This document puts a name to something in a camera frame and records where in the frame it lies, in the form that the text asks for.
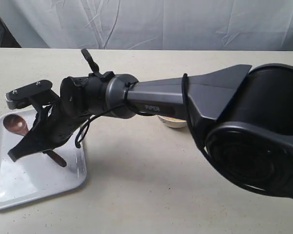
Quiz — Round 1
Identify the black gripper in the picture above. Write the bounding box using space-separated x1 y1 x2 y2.
5 77 90 161

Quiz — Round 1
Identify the dark red wooden spoon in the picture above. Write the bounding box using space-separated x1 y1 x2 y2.
3 114 67 167

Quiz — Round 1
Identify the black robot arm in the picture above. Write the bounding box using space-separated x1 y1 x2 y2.
5 63 293 199

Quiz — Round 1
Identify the yellow granular food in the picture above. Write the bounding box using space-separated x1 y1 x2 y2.
166 117 184 122

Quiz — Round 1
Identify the white plastic tray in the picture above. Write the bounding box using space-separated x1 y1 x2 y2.
0 115 87 210

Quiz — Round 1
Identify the white ceramic bowl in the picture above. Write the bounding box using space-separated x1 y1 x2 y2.
157 116 187 128

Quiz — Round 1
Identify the white backdrop cloth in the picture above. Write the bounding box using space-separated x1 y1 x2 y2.
0 0 293 51

